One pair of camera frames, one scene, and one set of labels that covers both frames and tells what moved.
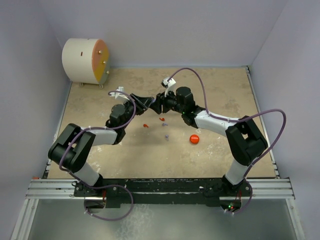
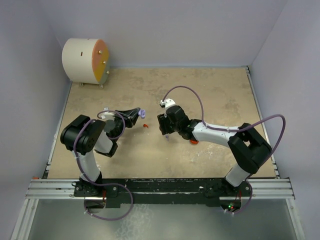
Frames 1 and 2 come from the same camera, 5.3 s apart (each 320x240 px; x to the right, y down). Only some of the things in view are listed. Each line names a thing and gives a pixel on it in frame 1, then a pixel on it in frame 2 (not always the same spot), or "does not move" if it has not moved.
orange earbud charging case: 194,139 does not move
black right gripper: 164,100 -> 163,119
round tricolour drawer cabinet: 86,61 does not move
